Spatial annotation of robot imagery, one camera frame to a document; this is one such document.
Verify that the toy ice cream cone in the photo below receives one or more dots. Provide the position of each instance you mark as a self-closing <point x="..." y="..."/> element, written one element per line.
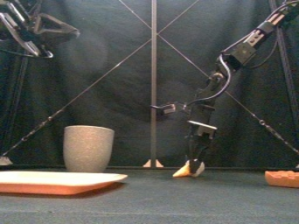
<point x="190" y="170"/>

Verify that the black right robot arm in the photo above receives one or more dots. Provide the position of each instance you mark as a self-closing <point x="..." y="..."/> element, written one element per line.
<point x="253" y="43"/>

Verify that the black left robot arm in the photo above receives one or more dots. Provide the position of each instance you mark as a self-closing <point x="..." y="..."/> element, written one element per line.
<point x="7" y="3"/>

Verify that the pink rectangular plate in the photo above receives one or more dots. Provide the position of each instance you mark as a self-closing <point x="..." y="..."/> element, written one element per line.
<point x="58" y="181"/>

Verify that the black cloth backdrop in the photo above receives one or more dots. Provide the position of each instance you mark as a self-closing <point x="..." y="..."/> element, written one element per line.
<point x="117" y="110"/>

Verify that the orange toy brick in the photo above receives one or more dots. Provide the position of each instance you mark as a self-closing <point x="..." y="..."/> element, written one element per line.
<point x="283" y="178"/>

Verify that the grey speckled cup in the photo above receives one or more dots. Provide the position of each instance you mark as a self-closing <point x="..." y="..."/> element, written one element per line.
<point x="89" y="148"/>

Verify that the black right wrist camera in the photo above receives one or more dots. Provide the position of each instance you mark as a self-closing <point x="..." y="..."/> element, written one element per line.
<point x="166" y="108"/>

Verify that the pole foot bracket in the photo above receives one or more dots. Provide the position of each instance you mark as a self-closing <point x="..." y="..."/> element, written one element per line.
<point x="154" y="164"/>

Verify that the vertical grey frame pole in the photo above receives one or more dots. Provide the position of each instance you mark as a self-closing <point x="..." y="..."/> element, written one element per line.
<point x="154" y="73"/>

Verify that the slanted dark frame pole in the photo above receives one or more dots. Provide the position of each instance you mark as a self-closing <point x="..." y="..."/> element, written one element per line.
<point x="286" y="67"/>

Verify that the frame corner foot bracket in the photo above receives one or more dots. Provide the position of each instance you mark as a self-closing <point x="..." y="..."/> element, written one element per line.
<point x="4" y="161"/>

